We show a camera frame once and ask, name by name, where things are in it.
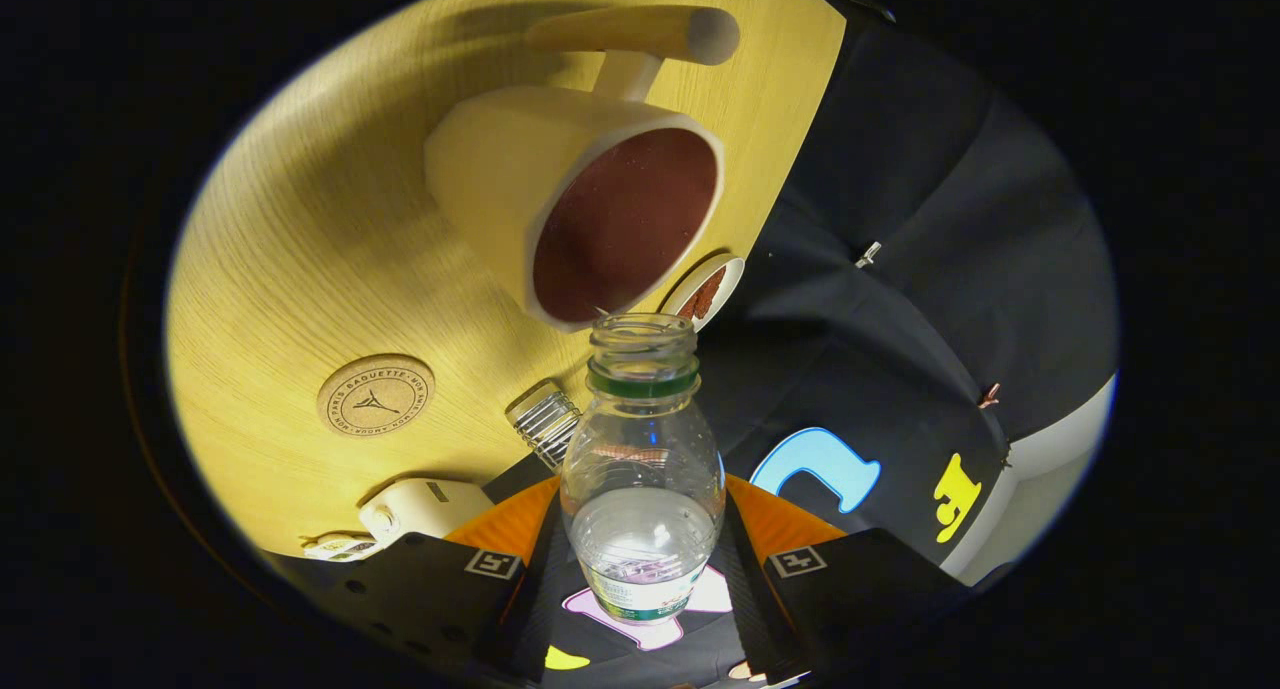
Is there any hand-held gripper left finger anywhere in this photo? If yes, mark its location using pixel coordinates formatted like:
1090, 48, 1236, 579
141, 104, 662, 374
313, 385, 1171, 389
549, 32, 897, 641
300, 474, 573, 689

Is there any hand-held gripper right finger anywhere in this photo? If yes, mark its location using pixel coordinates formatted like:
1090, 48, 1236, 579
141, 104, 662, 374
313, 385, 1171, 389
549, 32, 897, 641
722, 474, 1011, 682

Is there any clear plastic juice bottle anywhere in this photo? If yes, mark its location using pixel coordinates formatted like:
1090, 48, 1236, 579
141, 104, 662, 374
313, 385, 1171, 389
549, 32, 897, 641
558, 313, 727, 626

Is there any round cork coaster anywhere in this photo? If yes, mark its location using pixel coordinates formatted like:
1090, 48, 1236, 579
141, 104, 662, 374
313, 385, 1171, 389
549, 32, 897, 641
317, 354, 436, 438

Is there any beige cup with wooden handle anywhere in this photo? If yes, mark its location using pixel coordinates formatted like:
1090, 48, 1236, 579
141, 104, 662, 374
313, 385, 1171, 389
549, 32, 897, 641
424, 6, 741, 332

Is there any white toaster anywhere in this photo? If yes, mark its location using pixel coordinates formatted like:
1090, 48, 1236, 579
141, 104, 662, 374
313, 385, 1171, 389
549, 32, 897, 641
358, 477, 496, 548

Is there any white divided tray with beans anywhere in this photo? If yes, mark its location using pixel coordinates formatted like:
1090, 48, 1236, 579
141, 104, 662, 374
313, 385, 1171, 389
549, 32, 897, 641
303, 532, 386, 562

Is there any round white plate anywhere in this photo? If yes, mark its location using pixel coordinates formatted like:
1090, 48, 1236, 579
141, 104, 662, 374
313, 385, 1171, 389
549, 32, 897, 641
660, 253, 747, 332

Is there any wooden table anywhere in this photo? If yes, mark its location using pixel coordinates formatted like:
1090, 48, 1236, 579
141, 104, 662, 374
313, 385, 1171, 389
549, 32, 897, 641
165, 0, 849, 560

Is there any black backdrop cloth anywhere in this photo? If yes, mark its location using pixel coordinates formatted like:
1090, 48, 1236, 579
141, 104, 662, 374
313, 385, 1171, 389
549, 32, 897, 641
490, 0, 1119, 689

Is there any wire mesh basket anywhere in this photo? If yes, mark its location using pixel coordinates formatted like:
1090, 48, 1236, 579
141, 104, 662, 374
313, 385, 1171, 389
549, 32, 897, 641
505, 379, 583, 470

